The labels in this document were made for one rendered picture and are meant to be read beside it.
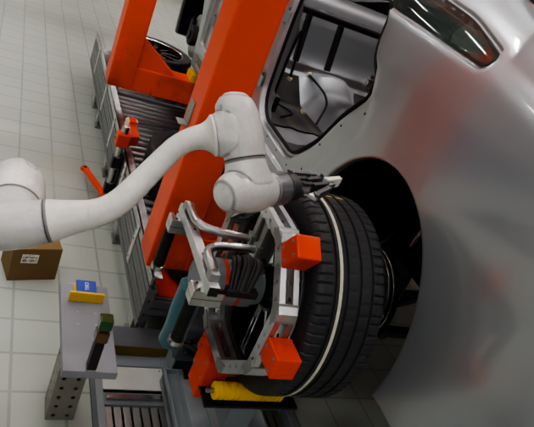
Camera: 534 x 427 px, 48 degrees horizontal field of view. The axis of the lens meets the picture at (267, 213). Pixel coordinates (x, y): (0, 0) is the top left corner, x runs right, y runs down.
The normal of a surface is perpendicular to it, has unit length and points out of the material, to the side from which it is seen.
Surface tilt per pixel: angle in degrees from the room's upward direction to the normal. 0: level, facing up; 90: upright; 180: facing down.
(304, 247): 35
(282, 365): 90
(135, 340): 0
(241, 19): 90
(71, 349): 0
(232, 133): 65
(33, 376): 0
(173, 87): 90
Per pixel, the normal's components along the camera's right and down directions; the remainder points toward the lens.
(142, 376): 0.36, -0.83
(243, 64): 0.29, 0.54
